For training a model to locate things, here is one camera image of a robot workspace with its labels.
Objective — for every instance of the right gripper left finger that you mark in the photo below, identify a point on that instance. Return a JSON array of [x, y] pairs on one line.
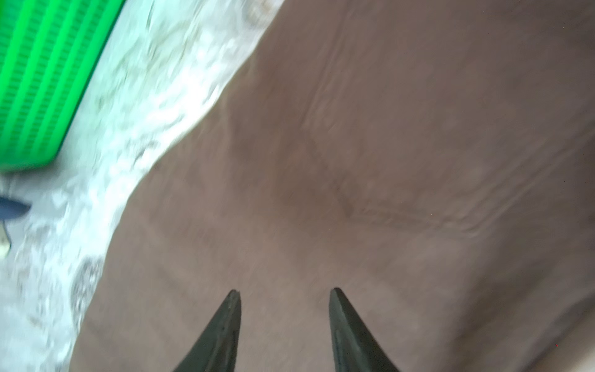
[[216, 349]]

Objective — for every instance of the brown trousers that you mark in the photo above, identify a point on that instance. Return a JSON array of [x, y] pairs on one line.
[[434, 159]]

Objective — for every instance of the green plastic basket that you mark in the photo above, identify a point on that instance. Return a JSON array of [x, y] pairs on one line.
[[49, 51]]

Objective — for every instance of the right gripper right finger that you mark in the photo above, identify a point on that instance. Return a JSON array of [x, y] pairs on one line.
[[354, 347]]

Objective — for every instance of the dark blue denim jeans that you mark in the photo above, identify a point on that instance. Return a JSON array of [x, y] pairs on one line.
[[12, 209]]

